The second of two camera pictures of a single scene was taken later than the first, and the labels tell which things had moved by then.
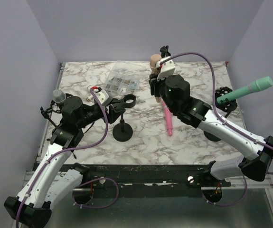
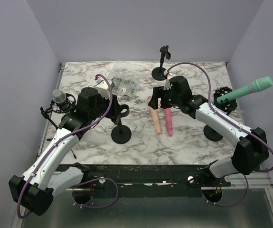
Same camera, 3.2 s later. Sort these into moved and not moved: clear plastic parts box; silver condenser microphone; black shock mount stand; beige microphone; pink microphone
Moved: beige microphone
Not moved: black shock mount stand; clear plastic parts box; silver condenser microphone; pink microphone
